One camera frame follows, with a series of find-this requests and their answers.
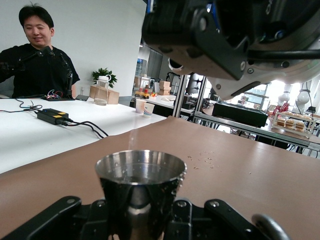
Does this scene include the aluminium frame post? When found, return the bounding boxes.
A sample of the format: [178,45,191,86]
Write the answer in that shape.
[172,74,189,118]
[191,74,209,121]

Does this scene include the yellow toy truck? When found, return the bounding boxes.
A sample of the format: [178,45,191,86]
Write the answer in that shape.
[134,87,151,100]

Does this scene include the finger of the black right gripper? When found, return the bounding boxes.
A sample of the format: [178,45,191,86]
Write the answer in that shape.
[141,7,251,81]

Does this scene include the brown cardboard box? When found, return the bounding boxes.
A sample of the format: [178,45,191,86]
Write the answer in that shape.
[89,84,120,105]

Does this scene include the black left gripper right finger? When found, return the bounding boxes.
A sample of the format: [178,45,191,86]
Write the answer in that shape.
[164,199,271,240]

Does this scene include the red bottles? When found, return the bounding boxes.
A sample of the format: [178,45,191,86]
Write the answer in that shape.
[273,101,291,117]

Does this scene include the white desk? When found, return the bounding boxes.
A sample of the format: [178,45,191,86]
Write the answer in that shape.
[0,97,167,175]

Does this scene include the green potted plant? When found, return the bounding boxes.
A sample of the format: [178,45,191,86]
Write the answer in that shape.
[91,67,118,89]

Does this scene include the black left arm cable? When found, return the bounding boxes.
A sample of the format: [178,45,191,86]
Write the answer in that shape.
[251,213,292,240]

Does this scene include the brown table mat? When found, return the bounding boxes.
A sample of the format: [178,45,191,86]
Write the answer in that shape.
[0,115,320,240]

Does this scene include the white paper cup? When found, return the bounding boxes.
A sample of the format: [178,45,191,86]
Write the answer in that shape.
[142,102,156,118]
[135,98,147,115]

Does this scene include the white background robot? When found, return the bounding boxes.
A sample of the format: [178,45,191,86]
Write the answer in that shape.
[277,83,293,108]
[292,88,313,115]

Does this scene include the clear plastic water jug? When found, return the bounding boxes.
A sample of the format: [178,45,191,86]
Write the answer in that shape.
[93,74,112,107]

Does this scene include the black equipment case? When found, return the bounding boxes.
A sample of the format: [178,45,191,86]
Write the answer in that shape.
[212,102,269,129]

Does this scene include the circuit board with wires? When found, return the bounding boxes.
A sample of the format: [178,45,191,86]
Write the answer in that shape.
[41,89,76,102]

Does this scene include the stacked cardboard boxes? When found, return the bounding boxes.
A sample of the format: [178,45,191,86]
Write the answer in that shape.
[158,80,173,96]

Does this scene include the thin black wire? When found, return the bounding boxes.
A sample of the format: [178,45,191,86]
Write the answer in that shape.
[0,97,43,113]

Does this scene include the white rack with bread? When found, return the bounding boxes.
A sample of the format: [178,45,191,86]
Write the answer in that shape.
[271,109,317,139]

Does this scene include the person in black t-shirt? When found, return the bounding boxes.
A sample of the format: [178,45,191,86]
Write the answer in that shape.
[0,2,81,99]

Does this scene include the black desk cable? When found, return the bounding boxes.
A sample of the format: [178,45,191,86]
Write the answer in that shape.
[62,119,110,140]

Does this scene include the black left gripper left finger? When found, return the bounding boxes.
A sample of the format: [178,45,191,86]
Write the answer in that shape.
[0,196,111,240]

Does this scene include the steel double jigger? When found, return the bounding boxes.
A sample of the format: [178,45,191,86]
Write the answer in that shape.
[94,149,188,240]

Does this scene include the flat black box yellow labels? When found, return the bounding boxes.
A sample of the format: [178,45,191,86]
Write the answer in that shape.
[36,107,70,126]

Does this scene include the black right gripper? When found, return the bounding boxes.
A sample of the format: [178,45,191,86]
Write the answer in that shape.
[212,0,320,55]

